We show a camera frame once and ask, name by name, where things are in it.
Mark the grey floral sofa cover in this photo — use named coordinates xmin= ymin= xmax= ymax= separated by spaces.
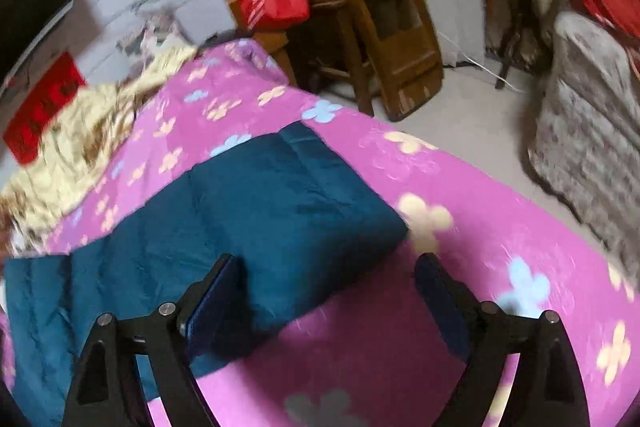
xmin=527 ymin=9 xmax=640 ymax=278

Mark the pink floral bed sheet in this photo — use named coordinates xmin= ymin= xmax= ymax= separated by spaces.
xmin=0 ymin=38 xmax=640 ymax=427

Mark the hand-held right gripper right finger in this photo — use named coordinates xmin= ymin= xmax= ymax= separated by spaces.
xmin=414 ymin=252 xmax=592 ymax=427

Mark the teal down jacket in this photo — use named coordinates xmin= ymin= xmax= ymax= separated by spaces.
xmin=2 ymin=122 xmax=411 ymax=427

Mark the yellow brown floral quilt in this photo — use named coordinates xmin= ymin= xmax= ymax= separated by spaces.
xmin=0 ymin=9 xmax=201 ymax=258

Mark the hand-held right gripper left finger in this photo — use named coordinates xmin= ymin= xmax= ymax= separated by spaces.
xmin=61 ymin=253 xmax=237 ymax=427

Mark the wooden chair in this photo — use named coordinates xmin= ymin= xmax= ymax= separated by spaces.
xmin=280 ymin=0 xmax=446 ymax=122

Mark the white cable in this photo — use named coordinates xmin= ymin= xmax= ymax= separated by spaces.
xmin=440 ymin=32 xmax=526 ymax=94

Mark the red wall banner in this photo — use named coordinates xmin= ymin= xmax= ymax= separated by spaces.
xmin=2 ymin=52 xmax=88 ymax=165

